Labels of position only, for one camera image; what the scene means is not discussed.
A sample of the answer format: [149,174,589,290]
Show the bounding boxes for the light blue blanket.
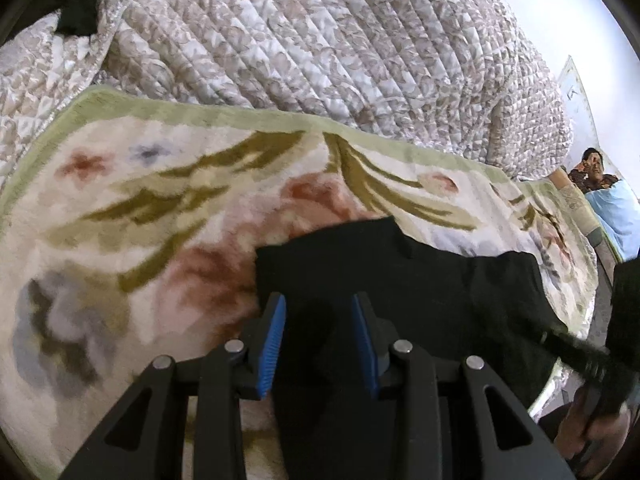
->
[585,179,640,262]

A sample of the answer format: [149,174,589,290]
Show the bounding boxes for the beige patterned cushion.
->
[547,167,626,267]

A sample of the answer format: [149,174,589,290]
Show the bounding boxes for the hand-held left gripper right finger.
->
[350,292,576,480]

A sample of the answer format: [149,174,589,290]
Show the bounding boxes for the person's right hand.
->
[554,389,632,480]

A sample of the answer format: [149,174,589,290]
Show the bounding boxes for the white wall paper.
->
[556,55,602,162]

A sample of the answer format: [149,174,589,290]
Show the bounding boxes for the black pants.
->
[255,216,576,480]

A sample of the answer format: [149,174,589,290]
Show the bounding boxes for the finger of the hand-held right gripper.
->
[541,329,615,387]

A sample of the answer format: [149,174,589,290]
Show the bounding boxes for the quilted floral bedspread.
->
[0,0,575,183]

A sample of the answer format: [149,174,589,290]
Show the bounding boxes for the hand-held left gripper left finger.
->
[60,292,287,480]

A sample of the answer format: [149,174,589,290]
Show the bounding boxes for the floral fleece blanket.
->
[0,85,601,480]

